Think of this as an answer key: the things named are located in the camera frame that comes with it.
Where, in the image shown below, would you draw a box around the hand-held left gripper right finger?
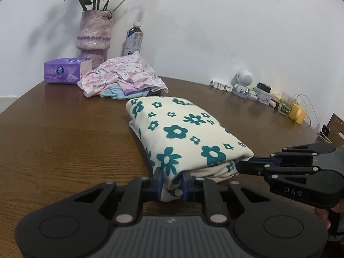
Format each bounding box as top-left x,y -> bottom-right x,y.
182,172 -> 270,224

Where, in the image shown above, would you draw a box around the purple tissue pack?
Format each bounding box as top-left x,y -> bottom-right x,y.
44,58 -> 93,85

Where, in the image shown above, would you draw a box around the yellow round gadget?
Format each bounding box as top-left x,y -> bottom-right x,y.
288,105 -> 307,125

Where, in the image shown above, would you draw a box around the purple knitted vase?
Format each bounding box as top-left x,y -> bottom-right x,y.
75,10 -> 114,69

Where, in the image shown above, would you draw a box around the white clip row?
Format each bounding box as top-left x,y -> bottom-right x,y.
210,80 -> 234,92

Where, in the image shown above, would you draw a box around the white astronaut figurine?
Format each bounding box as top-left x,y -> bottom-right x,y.
232,68 -> 253,96

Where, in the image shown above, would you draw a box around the light blue cloth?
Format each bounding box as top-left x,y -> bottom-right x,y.
99,83 -> 149,101

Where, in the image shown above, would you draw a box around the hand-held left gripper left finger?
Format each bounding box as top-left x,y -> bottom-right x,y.
74,168 -> 163,225

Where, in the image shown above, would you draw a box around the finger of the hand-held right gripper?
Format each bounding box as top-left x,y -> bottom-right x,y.
270,143 -> 336,164
236,158 -> 320,179

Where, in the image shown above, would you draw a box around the glass jar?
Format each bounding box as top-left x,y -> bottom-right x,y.
277,92 -> 293,116

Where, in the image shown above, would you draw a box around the plastic tea bottle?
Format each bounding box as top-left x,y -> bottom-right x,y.
123,21 -> 144,57

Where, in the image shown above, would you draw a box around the white cable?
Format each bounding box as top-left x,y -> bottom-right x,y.
294,95 -> 334,143

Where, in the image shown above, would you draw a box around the small printed tin box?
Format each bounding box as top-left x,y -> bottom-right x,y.
254,89 -> 272,104

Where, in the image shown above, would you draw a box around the purple pink cloth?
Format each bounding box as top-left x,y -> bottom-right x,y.
118,81 -> 149,96

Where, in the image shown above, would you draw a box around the person's right hand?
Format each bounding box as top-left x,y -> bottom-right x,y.
314,206 -> 344,230

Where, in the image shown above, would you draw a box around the pink floral clothes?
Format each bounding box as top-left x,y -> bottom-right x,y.
77,51 -> 169,98

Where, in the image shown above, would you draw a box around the cream teal floral dress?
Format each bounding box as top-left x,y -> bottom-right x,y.
126,97 -> 255,203

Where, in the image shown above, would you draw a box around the brown cardboard box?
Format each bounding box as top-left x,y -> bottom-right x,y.
326,113 -> 344,147

